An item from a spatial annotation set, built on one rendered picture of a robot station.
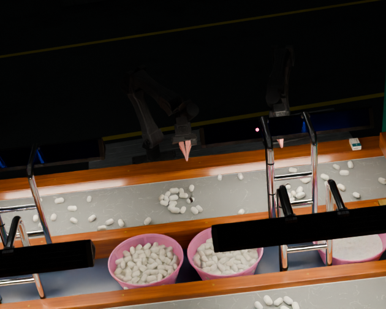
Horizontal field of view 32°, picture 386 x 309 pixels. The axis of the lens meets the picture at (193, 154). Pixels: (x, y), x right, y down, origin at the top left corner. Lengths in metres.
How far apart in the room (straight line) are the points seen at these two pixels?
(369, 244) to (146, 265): 0.79
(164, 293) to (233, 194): 0.60
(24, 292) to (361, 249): 1.20
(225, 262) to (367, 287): 0.48
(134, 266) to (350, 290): 0.74
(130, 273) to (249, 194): 0.60
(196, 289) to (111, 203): 0.64
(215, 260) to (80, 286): 0.50
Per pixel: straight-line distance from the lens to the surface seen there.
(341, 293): 2.27
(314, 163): 2.36
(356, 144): 2.87
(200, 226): 2.50
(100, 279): 2.50
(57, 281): 2.55
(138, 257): 2.46
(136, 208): 2.68
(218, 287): 2.27
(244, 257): 2.40
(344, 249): 2.43
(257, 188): 2.70
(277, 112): 2.67
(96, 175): 2.87
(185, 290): 2.27
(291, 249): 2.26
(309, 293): 2.27
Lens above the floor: 2.36
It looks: 33 degrees down
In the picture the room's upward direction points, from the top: 7 degrees counter-clockwise
